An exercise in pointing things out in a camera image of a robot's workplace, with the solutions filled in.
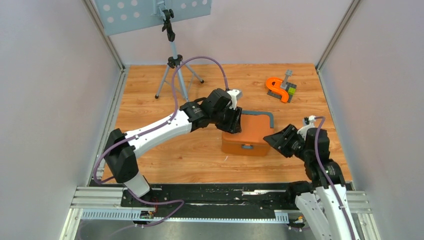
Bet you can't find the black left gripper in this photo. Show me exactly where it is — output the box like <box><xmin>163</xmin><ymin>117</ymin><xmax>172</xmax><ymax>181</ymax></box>
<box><xmin>211</xmin><ymin>104</ymin><xmax>243</xmax><ymax>135</ymax></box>

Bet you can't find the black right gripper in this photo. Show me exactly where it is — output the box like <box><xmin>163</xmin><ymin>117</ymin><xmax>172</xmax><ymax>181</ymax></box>
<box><xmin>262</xmin><ymin>123</ymin><xmax>311</xmax><ymax>162</ymax></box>

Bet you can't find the orange medicine box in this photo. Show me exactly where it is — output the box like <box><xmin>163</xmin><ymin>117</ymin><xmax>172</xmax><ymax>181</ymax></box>
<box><xmin>221</xmin><ymin>110</ymin><xmax>275</xmax><ymax>157</ymax></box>

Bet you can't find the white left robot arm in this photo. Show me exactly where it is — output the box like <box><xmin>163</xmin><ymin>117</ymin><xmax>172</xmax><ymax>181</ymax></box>
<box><xmin>100</xmin><ymin>88</ymin><xmax>243</xmax><ymax>207</ymax></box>

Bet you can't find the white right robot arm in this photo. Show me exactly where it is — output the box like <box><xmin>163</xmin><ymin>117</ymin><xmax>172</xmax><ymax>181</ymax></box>
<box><xmin>263</xmin><ymin>124</ymin><xmax>360</xmax><ymax>240</ymax></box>

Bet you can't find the grey tripod stand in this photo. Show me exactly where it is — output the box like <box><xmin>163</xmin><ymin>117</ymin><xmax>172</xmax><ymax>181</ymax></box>
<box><xmin>154</xmin><ymin>4</ymin><xmax>205</xmax><ymax>100</ymax></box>

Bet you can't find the perforated grey panel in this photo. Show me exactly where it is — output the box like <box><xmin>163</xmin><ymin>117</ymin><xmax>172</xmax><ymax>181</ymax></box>
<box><xmin>94</xmin><ymin>0</ymin><xmax>212</xmax><ymax>36</ymax></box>

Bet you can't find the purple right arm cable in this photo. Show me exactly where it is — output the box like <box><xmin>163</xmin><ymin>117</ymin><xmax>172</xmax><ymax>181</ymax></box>
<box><xmin>288</xmin><ymin>116</ymin><xmax>357</xmax><ymax>240</ymax></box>

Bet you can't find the orange ring toy stand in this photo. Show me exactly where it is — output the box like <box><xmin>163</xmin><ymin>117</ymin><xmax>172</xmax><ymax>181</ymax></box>
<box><xmin>265</xmin><ymin>69</ymin><xmax>297</xmax><ymax>103</ymax></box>

